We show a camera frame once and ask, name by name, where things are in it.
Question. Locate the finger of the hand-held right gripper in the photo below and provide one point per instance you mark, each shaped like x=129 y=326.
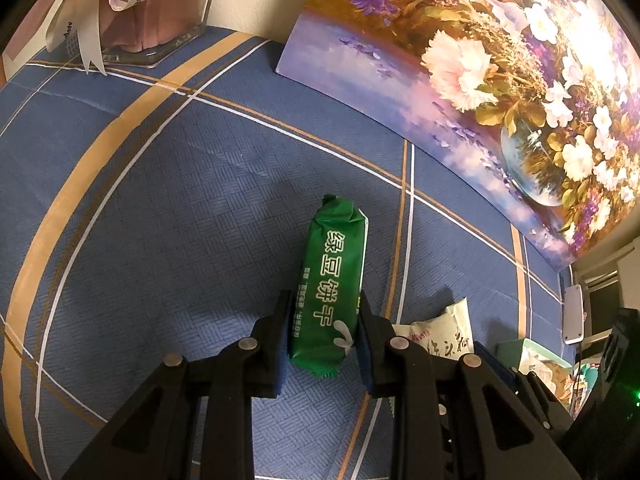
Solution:
x=540 y=395

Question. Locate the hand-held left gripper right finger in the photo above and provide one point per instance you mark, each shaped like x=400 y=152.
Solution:
x=370 y=370

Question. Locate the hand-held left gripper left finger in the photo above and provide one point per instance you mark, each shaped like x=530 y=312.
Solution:
x=280 y=372

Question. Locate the white tray with teal rim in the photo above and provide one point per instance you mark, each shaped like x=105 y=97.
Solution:
x=510 y=347

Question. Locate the pale green snack packet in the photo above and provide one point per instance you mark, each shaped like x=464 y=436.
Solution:
x=445 y=332

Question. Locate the white device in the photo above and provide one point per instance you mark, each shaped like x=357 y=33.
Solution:
x=572 y=312

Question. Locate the white furniture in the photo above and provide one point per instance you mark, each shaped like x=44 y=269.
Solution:
x=625 y=270

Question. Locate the flower painting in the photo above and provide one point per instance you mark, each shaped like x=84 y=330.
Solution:
x=450 y=60

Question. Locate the pink flower bouquet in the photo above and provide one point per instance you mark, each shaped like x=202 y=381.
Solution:
x=150 y=20

